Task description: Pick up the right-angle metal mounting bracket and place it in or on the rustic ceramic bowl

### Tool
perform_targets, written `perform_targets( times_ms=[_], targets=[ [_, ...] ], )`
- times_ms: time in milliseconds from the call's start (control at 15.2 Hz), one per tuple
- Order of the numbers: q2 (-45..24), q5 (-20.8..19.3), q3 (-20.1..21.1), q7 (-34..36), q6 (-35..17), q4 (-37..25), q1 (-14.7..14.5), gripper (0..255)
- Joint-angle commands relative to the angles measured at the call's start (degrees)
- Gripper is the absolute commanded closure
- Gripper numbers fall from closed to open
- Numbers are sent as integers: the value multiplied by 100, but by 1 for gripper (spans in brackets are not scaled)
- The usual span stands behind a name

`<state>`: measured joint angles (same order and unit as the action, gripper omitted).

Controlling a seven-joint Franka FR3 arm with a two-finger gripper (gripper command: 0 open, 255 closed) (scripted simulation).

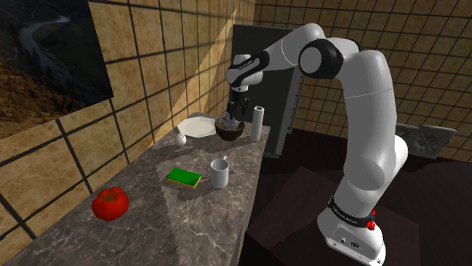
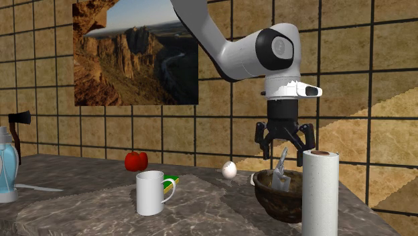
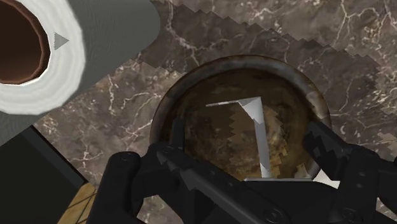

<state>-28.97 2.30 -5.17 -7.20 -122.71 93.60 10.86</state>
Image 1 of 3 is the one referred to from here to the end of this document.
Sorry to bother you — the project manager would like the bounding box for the white octagonal plate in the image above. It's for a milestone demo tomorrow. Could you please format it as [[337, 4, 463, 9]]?
[[176, 116, 217, 139]]

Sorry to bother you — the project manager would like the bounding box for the dark refrigerator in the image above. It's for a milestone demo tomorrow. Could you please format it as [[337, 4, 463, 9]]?
[[231, 24, 306, 159]]

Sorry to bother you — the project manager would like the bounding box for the grey ornate carved panel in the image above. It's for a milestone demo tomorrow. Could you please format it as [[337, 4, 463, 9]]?
[[395, 123, 458, 160]]

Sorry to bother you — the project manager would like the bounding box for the red tomato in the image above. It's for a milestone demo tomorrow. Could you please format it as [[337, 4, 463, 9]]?
[[92, 186, 130, 222]]

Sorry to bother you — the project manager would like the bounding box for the white paper towel roll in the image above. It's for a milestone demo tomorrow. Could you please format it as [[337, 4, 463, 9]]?
[[250, 106, 266, 143]]

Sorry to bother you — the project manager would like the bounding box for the dark brown bowl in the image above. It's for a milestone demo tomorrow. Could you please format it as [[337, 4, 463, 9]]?
[[214, 116, 246, 142]]

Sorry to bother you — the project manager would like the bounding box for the white mug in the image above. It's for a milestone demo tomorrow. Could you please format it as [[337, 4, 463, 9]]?
[[210, 156, 230, 190]]

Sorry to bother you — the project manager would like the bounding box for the dark robot stand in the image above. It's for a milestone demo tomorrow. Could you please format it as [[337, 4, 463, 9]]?
[[246, 166, 422, 266]]

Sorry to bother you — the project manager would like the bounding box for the landscape wall picture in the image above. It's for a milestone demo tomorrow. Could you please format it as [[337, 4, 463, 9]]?
[[0, 0, 115, 140]]

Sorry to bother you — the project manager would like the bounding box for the green and yellow sponge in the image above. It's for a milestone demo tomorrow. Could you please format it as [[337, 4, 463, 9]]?
[[165, 167, 203, 190]]

